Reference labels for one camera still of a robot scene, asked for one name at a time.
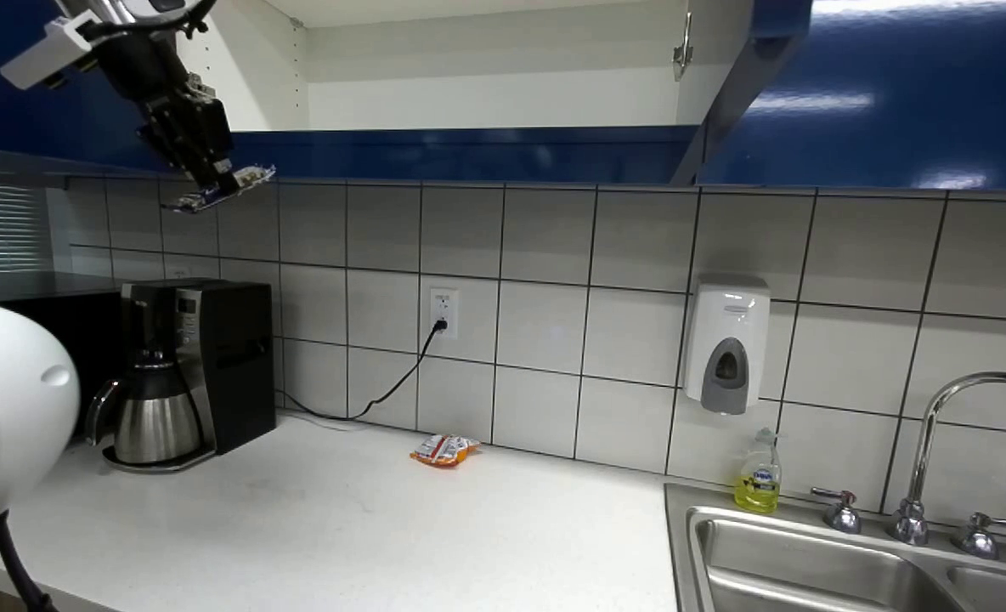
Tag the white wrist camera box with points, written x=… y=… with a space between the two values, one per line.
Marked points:
x=44 y=57

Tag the blue cabinet door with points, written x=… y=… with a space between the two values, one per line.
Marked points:
x=753 y=57
x=29 y=125

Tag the blue wall cabinet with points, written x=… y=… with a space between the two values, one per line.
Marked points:
x=504 y=68

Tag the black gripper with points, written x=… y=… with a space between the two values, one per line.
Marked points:
x=166 y=104

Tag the orange snack packet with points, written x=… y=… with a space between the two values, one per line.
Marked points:
x=445 y=449

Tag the stainless steel sink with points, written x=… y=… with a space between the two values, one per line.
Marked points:
x=796 y=566

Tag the chrome sink faucet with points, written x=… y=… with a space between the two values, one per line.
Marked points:
x=922 y=454

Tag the steel coffee carafe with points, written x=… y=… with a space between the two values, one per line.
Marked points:
x=154 y=419

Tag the black coffee maker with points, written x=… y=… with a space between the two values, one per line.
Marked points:
x=233 y=353

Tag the white wall soap dispenser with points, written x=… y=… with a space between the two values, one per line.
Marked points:
x=727 y=329

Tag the white wall outlet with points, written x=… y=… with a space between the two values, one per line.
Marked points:
x=444 y=306

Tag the silver cabinet hinge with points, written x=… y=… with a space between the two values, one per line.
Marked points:
x=680 y=46

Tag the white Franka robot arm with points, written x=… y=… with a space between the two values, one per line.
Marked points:
x=3 y=419

